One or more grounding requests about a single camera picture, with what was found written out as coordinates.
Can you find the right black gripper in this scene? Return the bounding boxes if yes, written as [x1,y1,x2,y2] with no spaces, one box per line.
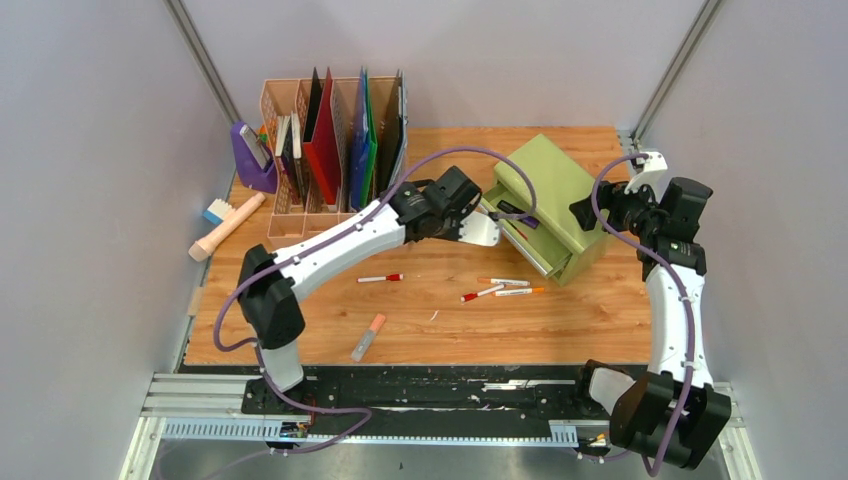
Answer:
[569,174,662,238]

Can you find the green metal drawer cabinet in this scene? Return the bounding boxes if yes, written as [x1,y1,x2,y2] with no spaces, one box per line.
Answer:
[502,134,610,286]

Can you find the blue binder folder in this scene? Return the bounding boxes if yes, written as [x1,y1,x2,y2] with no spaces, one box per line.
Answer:
[349,67,370,211]

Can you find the orange highlighter marker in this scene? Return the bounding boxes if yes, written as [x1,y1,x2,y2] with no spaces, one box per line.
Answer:
[351,314,386,362]

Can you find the beige plastic file organizer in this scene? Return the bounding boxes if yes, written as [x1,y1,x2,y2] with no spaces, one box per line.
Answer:
[260,73,407,247]

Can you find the red binder folder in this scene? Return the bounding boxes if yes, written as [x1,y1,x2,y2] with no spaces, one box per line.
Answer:
[302,68,341,210]

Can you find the orange yellow booklet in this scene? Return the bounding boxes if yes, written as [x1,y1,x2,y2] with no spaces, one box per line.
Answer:
[274,115,292,189]

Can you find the purple highlighter marker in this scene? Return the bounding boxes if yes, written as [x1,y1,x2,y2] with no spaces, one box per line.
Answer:
[497,200,540,230]

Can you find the pink highlighter marker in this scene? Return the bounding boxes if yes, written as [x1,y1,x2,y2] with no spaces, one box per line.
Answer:
[498,219,529,243]

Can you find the green translucent plastic folder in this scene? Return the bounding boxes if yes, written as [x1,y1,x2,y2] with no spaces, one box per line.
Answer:
[359,70,378,207]

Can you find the black notebook with sticker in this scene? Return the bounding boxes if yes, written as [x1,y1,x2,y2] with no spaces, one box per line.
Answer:
[285,110,307,204]

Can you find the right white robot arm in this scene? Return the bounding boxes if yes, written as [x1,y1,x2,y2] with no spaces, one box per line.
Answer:
[570,177,731,470]

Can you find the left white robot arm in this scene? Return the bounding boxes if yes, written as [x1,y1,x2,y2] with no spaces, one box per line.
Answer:
[236,167,501,413]

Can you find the white orange marker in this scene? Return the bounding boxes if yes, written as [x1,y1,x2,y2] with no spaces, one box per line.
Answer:
[477,277,530,287]

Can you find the small orange cap marker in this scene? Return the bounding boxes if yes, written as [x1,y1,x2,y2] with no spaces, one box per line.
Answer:
[494,287,546,297]

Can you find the small red cap marker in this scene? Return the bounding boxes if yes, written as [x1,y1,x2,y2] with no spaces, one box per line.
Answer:
[460,284,505,303]

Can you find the white red whiteboard marker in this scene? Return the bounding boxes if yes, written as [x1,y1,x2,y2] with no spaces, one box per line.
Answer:
[356,273,404,283]

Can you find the black clipboard blue back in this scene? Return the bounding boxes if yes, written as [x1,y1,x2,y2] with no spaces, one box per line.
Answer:
[374,70,403,196]

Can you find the purple folder behind organizer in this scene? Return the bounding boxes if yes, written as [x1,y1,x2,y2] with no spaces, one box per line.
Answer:
[230,122,278,194]

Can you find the blue white eraser block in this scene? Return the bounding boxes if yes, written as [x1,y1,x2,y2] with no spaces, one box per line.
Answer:
[202,198,235,225]

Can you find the beige rolled tube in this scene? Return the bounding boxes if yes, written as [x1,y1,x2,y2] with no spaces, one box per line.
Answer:
[188,192,266,262]

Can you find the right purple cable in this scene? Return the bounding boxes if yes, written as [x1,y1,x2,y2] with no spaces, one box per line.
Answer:
[576,153,698,478]

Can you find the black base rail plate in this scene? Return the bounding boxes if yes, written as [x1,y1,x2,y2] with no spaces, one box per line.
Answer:
[177,364,609,444]

